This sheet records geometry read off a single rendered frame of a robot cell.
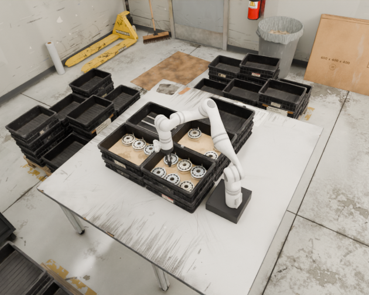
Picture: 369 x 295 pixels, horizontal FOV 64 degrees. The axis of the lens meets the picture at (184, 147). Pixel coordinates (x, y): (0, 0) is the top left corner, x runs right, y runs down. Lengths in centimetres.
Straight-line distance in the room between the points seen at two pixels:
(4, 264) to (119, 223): 84
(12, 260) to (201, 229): 130
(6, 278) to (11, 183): 146
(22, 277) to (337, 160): 293
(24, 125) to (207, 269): 238
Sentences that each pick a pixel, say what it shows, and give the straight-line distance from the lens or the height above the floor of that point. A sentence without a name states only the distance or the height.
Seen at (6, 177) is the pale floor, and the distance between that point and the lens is 371.
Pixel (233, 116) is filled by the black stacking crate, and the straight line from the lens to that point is 239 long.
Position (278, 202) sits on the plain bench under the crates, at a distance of 204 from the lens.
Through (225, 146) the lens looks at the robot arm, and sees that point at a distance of 166.
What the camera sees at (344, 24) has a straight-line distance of 428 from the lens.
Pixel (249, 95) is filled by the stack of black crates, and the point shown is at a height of 38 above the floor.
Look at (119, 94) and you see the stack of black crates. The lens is 358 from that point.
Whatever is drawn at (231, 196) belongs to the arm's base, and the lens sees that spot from 177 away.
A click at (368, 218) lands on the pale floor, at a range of 307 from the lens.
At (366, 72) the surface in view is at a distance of 438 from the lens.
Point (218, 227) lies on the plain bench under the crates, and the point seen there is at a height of 70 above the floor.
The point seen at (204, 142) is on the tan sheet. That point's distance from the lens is 217.
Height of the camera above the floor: 235
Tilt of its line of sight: 45 degrees down
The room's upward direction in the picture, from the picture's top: 5 degrees counter-clockwise
